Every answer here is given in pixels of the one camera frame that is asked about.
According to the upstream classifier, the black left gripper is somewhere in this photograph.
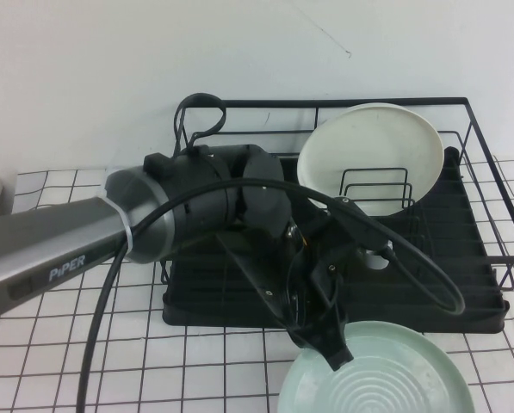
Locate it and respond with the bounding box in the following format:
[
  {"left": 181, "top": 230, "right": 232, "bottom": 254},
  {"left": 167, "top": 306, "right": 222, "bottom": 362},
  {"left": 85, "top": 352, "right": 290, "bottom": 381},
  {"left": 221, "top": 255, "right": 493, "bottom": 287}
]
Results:
[{"left": 215, "top": 214, "right": 355, "bottom": 372}]

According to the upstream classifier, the green round plate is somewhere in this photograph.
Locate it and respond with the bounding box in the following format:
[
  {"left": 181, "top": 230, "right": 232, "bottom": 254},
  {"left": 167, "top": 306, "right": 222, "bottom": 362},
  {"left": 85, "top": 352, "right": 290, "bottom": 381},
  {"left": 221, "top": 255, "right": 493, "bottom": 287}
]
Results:
[{"left": 276, "top": 320, "right": 473, "bottom": 413}]

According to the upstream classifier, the black dish drying rack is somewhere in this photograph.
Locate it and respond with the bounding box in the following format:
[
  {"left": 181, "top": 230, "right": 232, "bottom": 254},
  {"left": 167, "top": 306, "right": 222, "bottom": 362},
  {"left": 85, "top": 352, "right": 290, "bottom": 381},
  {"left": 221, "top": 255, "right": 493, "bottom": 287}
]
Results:
[{"left": 162, "top": 145, "right": 511, "bottom": 336}]

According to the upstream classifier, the cream round plate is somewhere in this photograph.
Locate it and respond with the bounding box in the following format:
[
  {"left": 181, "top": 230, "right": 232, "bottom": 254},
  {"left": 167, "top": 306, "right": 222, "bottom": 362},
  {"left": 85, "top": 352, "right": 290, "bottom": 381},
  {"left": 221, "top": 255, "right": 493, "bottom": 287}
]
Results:
[{"left": 297, "top": 102, "right": 446, "bottom": 219}]

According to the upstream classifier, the white black-grid tablecloth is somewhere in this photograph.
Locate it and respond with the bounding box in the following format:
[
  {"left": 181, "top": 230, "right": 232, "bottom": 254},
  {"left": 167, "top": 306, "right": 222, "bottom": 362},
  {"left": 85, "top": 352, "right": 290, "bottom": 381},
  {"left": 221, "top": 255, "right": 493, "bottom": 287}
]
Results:
[{"left": 0, "top": 157, "right": 514, "bottom": 413}]

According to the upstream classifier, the white zip tie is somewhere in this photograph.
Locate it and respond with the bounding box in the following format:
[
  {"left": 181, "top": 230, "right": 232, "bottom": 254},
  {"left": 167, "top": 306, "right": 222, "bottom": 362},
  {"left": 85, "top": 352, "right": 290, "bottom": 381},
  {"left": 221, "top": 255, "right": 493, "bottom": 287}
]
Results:
[{"left": 96, "top": 165, "right": 136, "bottom": 259}]

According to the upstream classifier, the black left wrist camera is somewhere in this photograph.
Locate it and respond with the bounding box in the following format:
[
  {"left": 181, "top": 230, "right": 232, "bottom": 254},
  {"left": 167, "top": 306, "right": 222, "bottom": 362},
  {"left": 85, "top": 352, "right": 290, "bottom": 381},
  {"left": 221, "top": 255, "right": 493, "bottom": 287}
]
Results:
[{"left": 323, "top": 195, "right": 396, "bottom": 271}]

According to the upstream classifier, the thick black cable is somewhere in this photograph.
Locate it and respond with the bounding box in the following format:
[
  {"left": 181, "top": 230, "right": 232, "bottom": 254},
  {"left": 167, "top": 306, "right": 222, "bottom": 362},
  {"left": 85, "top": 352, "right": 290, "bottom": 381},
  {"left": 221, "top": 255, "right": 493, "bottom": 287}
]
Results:
[{"left": 76, "top": 179, "right": 467, "bottom": 413}]

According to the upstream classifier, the black wire dish rack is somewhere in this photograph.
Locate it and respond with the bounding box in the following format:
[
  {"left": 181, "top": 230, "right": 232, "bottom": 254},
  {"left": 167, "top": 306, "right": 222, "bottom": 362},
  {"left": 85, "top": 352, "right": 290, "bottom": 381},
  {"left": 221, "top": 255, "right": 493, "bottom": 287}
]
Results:
[{"left": 152, "top": 95, "right": 514, "bottom": 290}]

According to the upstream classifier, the thin black looped cable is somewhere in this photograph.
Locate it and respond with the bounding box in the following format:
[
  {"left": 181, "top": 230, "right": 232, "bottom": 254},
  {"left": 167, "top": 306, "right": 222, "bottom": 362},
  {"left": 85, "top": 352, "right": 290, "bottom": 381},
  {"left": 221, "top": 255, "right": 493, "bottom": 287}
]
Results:
[{"left": 172, "top": 92, "right": 227, "bottom": 158}]

